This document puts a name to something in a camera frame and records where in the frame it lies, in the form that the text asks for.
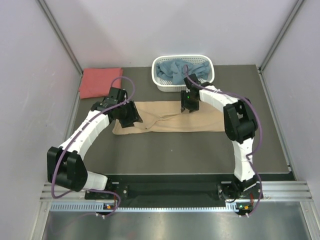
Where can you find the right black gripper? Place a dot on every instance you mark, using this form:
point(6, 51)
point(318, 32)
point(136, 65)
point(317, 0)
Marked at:
point(185, 104)

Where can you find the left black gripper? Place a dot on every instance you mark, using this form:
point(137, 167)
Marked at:
point(134, 116)

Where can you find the beige t shirt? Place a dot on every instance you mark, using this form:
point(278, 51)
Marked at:
point(167, 117)

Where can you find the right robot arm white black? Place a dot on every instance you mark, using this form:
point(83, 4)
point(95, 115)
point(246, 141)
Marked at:
point(240, 126)

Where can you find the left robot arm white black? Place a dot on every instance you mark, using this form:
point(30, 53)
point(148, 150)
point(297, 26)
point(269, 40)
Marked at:
point(65, 163)

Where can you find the crumpled blue t shirt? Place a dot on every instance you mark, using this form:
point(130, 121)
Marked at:
point(175, 70)

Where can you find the white perforated plastic basket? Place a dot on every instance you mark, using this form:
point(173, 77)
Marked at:
point(167, 86)

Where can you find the folded red t shirt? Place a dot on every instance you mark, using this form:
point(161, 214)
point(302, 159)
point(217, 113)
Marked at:
point(96, 82)

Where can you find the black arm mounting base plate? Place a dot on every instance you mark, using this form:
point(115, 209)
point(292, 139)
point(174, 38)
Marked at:
point(174, 190)

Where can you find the white slotted cable duct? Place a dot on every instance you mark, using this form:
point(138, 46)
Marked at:
point(103, 207)

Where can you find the left aluminium corner post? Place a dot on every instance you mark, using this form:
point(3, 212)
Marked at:
point(59, 34)

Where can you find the aluminium corner post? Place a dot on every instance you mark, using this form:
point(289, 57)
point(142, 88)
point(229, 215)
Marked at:
point(59, 34)
point(281, 34)

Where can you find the aluminium front frame rail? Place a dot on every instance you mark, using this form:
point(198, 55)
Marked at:
point(272, 191)

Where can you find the right aluminium corner post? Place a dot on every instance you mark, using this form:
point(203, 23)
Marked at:
point(281, 34)

